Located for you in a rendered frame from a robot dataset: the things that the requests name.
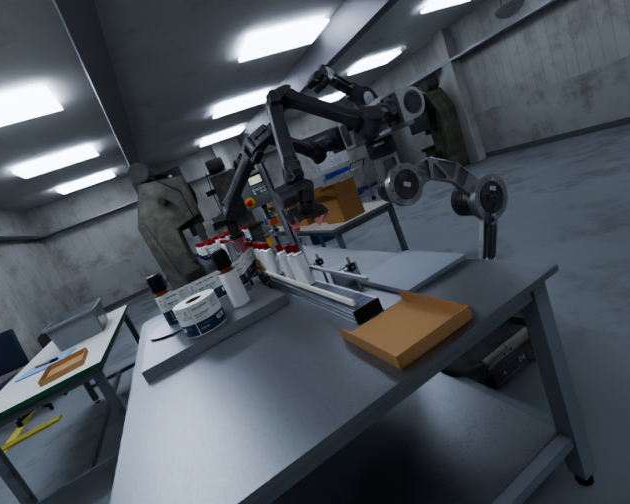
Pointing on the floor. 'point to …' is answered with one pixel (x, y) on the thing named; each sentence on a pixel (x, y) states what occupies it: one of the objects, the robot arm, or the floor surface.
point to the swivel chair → (5, 360)
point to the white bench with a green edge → (22, 396)
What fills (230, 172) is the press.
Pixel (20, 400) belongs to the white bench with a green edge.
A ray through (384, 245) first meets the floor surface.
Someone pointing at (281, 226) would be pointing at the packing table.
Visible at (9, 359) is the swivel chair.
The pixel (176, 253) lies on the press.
